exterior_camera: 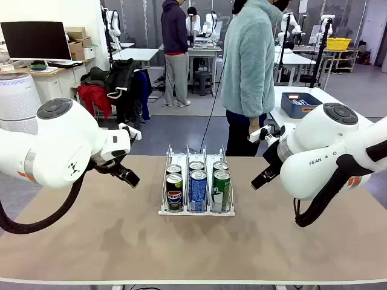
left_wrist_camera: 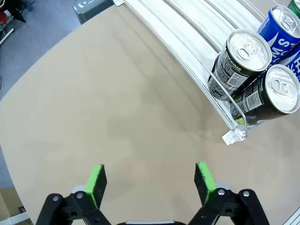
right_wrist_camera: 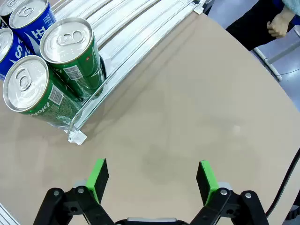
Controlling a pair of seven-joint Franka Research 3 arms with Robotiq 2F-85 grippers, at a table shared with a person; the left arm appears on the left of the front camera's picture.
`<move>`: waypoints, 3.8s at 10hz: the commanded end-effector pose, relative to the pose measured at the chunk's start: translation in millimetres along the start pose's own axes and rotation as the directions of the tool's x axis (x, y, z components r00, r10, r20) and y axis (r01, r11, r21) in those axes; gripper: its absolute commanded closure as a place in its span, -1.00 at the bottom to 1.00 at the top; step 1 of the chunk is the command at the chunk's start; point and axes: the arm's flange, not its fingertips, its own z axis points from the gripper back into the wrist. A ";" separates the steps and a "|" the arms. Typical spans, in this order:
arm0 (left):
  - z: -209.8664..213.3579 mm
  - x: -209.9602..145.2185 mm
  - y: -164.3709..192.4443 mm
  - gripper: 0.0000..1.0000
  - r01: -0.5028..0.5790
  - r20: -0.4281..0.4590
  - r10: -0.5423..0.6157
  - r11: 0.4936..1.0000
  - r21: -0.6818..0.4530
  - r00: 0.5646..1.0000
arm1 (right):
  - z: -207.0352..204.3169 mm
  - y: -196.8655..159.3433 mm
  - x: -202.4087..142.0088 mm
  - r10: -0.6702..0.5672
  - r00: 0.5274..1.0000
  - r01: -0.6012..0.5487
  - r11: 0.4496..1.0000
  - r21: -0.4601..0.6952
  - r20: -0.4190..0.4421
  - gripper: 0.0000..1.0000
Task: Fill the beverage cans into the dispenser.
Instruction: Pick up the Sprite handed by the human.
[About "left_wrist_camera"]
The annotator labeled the white can dispenser rack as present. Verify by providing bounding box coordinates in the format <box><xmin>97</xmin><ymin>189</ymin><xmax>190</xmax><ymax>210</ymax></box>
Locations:
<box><xmin>112</xmin><ymin>0</ymin><xmax>300</xmax><ymax>146</ymax></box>

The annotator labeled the green Chilsung cider can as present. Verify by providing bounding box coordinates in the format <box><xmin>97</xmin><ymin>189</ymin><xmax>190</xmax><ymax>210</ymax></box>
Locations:
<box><xmin>287</xmin><ymin>0</ymin><xmax>300</xmax><ymax>18</ymax></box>

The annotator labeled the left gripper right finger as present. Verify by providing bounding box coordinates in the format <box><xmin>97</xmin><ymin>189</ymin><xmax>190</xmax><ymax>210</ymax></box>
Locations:
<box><xmin>187</xmin><ymin>161</ymin><xmax>270</xmax><ymax>225</ymax></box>

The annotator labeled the black jacket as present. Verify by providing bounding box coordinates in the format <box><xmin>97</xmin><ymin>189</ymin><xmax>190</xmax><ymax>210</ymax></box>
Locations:
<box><xmin>0</xmin><ymin>0</ymin><xmax>27</xmax><ymax>23</ymax></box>

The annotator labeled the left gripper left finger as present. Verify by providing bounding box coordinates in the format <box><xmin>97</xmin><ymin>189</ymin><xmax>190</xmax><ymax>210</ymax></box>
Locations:
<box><xmin>35</xmin><ymin>164</ymin><xmax>112</xmax><ymax>225</ymax></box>

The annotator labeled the white desk frame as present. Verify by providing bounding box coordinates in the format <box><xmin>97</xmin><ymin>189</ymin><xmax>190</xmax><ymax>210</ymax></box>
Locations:
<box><xmin>0</xmin><ymin>23</ymin><xmax>15</xmax><ymax>45</ymax></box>

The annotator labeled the blue Pocari Sweat can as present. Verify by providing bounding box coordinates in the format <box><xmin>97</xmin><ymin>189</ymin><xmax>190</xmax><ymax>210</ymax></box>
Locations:
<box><xmin>277</xmin><ymin>42</ymin><xmax>300</xmax><ymax>82</ymax></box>
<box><xmin>256</xmin><ymin>4</ymin><xmax>300</xmax><ymax>65</ymax></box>

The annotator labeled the aluminium profile frame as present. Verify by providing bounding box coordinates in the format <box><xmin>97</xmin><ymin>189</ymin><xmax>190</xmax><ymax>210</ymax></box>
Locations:
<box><xmin>283</xmin><ymin>206</ymin><xmax>300</xmax><ymax>225</ymax></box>

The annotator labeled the brown cardboard box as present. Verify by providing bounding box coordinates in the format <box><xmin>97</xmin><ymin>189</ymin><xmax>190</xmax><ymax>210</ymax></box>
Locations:
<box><xmin>0</xmin><ymin>187</ymin><xmax>27</xmax><ymax>221</ymax></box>

